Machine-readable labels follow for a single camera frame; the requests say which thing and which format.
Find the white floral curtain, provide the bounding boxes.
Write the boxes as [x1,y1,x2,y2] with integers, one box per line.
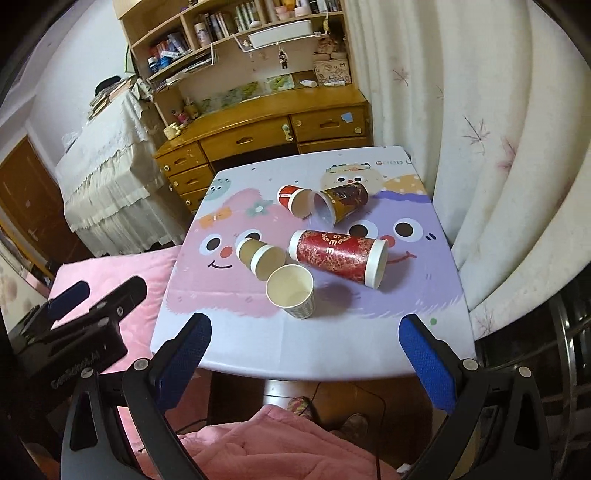
[342,0,591,344]

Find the patterned slipper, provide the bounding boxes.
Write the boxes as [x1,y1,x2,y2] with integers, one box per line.
[330,414,370,443]
[287,396,319,422]

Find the stack of books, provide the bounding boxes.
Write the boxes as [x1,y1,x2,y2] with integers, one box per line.
[88,78,139,121]

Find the wooden desk with drawers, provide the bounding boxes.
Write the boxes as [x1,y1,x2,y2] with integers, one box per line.
[154,84,374,214]

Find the white lace cloth cover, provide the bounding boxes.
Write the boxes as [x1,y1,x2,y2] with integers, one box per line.
[55,88,186,258]

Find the wooden desk with hutch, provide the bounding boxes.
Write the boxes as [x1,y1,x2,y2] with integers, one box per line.
[113,0,362,132]

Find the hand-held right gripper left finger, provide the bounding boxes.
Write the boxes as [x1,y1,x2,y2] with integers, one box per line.
[60,313,212,480]

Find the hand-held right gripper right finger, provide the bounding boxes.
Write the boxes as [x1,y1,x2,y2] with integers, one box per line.
[399,314,555,480]

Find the tall red paper cup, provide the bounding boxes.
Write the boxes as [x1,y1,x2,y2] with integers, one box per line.
[289,229,389,290]

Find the doodle printed box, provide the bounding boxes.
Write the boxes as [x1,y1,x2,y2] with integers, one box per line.
[315,59,352,87]

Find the small brown paper cup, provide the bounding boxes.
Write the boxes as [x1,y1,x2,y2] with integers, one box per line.
[236,239,286,282]

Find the chrome metal rack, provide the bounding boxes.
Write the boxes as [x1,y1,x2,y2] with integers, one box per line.
[478,284,591,480]

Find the black cable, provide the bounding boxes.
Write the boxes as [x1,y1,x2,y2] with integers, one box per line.
[310,382,387,480]

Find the white plastic storage box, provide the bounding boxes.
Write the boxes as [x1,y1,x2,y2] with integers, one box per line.
[247,19,320,49]

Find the dark red gold paper cup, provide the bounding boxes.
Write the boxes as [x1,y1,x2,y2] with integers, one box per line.
[314,182,369,227]

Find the pink bed sheet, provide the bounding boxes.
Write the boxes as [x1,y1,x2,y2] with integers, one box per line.
[48,244,214,432]

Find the small red paper cup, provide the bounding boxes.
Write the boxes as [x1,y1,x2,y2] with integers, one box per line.
[277,185,318,219]

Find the brown wooden door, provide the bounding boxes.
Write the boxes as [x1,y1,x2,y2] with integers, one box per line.
[0,136,92,280]

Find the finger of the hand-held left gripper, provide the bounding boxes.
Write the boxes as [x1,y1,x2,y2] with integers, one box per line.
[46,281,92,321]
[88,276,148,326]

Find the cartoon printed folding table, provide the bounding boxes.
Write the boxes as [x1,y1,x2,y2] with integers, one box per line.
[151,146,477,383]

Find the grey patterned paper cup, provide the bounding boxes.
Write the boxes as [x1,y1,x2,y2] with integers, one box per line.
[266,264,317,320]

